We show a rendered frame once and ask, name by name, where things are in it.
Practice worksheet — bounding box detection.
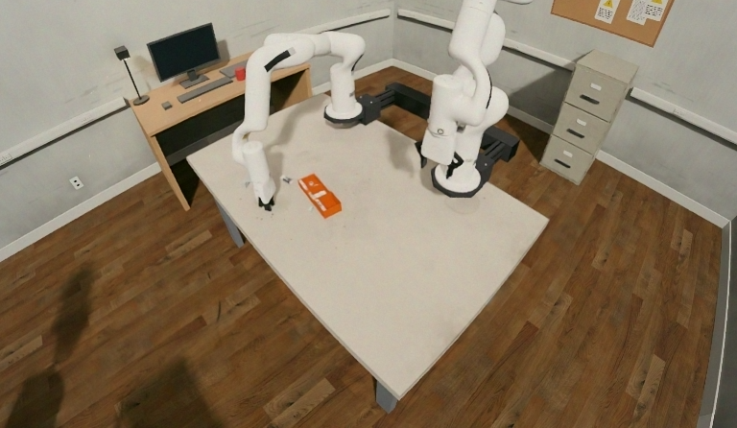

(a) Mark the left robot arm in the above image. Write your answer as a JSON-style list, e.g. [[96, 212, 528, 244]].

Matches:
[[427, 0, 509, 192]]

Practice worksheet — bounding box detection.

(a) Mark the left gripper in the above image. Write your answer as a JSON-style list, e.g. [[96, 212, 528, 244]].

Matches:
[[415, 127, 464, 179]]

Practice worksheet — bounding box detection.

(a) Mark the orange open-top bin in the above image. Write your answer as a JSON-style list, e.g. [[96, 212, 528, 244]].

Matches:
[[298, 174, 342, 219]]

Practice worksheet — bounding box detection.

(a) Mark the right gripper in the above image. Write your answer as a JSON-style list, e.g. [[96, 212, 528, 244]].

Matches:
[[253, 175, 275, 211]]

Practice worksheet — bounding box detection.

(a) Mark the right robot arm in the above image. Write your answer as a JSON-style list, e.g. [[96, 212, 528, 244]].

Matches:
[[231, 32, 366, 188]]

